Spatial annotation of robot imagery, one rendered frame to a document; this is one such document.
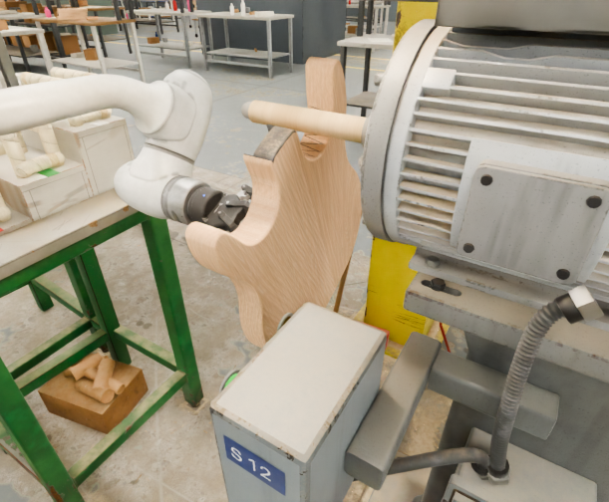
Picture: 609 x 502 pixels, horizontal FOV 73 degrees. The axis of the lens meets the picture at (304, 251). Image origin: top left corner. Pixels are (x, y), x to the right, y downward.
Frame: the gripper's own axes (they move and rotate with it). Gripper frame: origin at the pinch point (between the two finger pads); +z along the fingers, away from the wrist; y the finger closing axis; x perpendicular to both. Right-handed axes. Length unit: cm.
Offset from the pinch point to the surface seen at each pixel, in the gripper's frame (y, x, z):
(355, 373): 21.0, 17.3, 23.8
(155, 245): -1, -32, -56
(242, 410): 28.6, 20.7, 17.7
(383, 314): -42, -117, -8
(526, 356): 12.6, 15.1, 36.4
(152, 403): 36, -76, -55
